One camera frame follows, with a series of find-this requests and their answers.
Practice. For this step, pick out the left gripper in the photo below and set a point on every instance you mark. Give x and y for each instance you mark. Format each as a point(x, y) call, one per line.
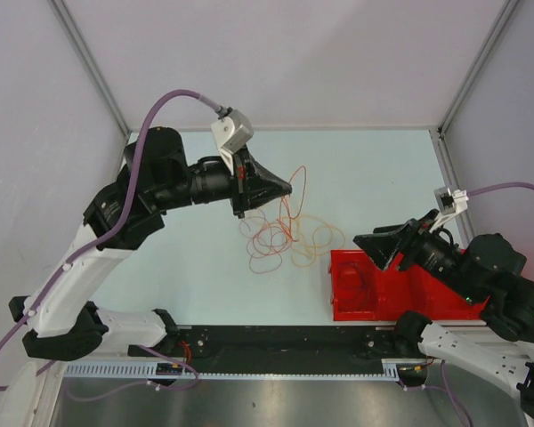
point(252, 184)

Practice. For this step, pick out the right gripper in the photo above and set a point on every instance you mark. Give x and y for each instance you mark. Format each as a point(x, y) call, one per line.
point(383, 242)

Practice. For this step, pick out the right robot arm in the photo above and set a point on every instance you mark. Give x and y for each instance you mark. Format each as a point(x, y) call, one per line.
point(488, 272)

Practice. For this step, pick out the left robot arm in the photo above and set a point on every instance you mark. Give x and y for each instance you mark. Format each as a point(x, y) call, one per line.
point(67, 325)

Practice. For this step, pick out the red plastic bin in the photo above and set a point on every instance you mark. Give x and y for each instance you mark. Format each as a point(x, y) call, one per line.
point(362, 292)

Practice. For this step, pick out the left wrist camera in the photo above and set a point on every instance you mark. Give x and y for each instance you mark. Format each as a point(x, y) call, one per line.
point(231, 131)

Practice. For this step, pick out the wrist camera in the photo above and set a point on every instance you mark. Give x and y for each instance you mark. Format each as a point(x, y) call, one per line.
point(231, 131)
point(451, 203)

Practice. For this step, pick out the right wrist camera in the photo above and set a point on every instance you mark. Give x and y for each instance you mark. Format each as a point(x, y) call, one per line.
point(451, 203)

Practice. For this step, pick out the grey slotted cable duct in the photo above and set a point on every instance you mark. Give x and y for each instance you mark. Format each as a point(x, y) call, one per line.
point(152, 370)

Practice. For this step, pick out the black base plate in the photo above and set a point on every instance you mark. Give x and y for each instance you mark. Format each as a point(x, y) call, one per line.
point(291, 350)

